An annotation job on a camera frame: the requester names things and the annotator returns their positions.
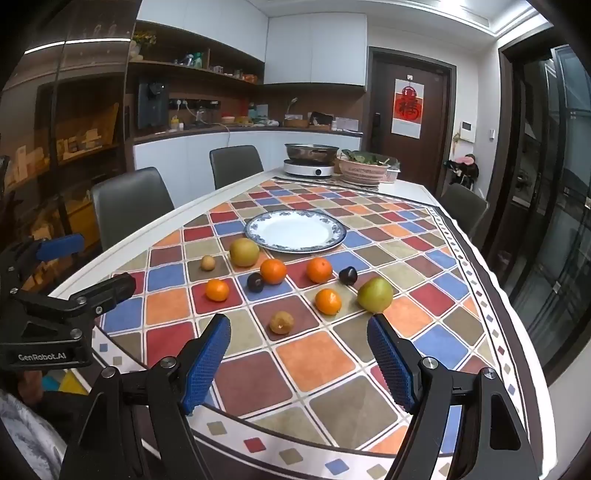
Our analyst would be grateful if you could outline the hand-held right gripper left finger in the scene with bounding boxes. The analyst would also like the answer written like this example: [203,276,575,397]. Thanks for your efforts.
[60,313,232,480]

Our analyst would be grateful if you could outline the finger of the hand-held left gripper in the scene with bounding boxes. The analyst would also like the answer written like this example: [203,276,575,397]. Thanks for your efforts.
[0,233,86,296]
[11,272,137,330]

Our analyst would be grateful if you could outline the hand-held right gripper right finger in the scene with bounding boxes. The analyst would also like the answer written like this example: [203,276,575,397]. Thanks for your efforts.
[367,314,541,480]

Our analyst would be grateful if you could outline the green pear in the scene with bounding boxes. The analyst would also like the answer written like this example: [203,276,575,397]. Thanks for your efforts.
[357,277,394,313]

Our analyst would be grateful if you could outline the orange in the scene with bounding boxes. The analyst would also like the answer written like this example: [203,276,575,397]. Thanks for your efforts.
[205,279,230,302]
[307,257,334,284]
[315,288,343,316]
[260,259,287,284]

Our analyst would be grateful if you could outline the large yellow pear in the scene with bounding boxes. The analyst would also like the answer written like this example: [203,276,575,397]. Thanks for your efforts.
[229,237,260,268]

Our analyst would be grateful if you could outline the blue rimmed white plate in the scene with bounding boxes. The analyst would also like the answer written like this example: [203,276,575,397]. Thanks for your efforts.
[244,210,347,254]

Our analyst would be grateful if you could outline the person's left forearm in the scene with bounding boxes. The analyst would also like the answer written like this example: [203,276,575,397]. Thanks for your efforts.
[0,390,63,480]

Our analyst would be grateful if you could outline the yellow blue foam mat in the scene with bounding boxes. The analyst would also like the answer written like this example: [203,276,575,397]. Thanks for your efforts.
[42,371,89,397]

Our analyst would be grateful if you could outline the colourful chequered tablecloth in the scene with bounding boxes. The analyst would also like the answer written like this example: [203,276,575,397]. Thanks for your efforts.
[92,174,532,480]

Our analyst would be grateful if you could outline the grey dining chair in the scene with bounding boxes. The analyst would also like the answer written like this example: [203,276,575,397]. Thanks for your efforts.
[441,184,489,252]
[90,167,175,252]
[209,145,264,190]

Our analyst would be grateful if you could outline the glass door cabinet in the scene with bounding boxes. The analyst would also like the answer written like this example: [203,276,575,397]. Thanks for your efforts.
[0,41,132,296]

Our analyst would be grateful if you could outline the white lower cabinets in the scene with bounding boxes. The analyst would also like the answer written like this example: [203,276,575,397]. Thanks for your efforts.
[133,130,365,185]

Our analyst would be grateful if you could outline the white cabinets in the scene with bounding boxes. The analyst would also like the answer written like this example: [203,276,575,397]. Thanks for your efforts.
[133,130,365,185]
[137,0,369,87]

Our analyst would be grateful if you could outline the pink woven basket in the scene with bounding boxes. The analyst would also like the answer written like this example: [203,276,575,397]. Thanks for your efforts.
[336,156,400,186]

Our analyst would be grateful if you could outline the pile of bags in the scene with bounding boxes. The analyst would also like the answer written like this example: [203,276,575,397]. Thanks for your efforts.
[444,154,480,190]

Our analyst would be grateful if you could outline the leafy greens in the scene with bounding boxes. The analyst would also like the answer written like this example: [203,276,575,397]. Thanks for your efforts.
[341,149,393,167]

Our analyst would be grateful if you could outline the white induction cooker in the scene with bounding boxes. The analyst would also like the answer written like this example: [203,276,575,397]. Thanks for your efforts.
[283,158,335,178]

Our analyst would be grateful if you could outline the steel pot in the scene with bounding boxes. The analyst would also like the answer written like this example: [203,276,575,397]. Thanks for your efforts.
[284,143,340,164]

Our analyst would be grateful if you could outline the glass sliding door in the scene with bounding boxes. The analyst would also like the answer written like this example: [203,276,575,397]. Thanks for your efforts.
[501,44,591,374]

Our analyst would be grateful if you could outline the dark wooden door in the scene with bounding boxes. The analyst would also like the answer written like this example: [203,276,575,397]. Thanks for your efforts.
[367,46,457,195]

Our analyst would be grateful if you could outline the white upper cabinets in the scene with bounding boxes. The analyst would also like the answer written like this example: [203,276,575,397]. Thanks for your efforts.
[137,0,369,87]

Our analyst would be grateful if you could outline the black wall appliance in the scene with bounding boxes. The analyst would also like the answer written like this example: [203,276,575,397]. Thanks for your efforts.
[137,78,168,130]

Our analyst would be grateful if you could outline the wooden wall shelf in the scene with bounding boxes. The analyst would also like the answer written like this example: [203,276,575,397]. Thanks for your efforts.
[127,32,265,86]

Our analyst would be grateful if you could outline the red and white wall poster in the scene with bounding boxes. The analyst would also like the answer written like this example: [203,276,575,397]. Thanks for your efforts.
[392,78,423,138]

